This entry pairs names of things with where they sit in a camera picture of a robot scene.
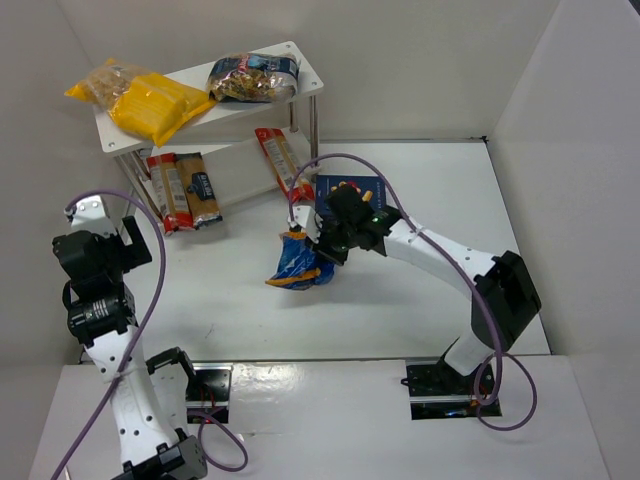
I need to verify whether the blue and orange pasta bag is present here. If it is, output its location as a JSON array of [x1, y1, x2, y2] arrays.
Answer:
[[265, 231, 335, 291]]

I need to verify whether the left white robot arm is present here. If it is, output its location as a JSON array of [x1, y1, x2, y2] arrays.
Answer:
[[52, 214, 208, 479]]

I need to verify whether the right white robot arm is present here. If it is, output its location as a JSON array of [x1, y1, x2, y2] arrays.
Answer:
[[289, 185, 541, 377]]

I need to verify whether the white two-tier shelf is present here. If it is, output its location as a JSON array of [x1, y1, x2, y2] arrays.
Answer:
[[94, 41, 324, 209]]

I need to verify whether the yellow pasta bag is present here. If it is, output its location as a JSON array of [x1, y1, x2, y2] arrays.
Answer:
[[107, 73, 216, 147]]

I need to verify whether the clear bag of fusilli pasta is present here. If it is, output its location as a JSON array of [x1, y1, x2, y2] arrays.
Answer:
[[64, 58, 150, 109]]

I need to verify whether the dark blue mixed pasta bag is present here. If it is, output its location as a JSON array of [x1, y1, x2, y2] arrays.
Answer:
[[206, 53, 301, 103]]

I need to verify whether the blue Barilla rigatoni box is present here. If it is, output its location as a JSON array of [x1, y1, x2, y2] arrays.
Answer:
[[315, 175, 386, 216]]

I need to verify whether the red spaghetti pack right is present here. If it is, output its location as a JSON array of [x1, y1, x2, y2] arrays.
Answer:
[[254, 127, 315, 203]]

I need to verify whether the red spaghetti pack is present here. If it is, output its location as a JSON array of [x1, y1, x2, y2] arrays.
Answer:
[[146, 153, 194, 234], [254, 127, 315, 203]]

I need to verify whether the red spaghetti pack left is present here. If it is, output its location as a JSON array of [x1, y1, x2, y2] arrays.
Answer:
[[146, 153, 194, 234]]

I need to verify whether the brown spaghetti pack black label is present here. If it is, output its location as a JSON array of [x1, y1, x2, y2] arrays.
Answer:
[[175, 152, 223, 230]]

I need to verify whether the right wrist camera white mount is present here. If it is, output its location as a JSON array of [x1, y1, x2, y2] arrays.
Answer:
[[288, 206, 323, 244]]

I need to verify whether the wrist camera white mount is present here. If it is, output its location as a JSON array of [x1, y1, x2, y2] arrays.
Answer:
[[288, 206, 323, 244], [65, 195, 118, 239]]

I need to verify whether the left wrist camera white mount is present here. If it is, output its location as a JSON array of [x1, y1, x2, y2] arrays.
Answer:
[[65, 195, 118, 239]]

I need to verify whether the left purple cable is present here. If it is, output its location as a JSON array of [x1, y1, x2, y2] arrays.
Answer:
[[49, 188, 250, 480]]

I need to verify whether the purple cable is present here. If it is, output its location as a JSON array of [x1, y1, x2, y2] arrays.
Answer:
[[287, 152, 539, 432], [49, 188, 250, 480]]

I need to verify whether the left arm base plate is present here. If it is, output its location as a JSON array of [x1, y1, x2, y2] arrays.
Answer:
[[186, 362, 233, 424]]

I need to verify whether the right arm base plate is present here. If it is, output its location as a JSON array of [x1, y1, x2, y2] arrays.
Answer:
[[400, 361, 495, 421]]

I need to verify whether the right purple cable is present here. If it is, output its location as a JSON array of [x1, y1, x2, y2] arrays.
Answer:
[[287, 152, 539, 432]]

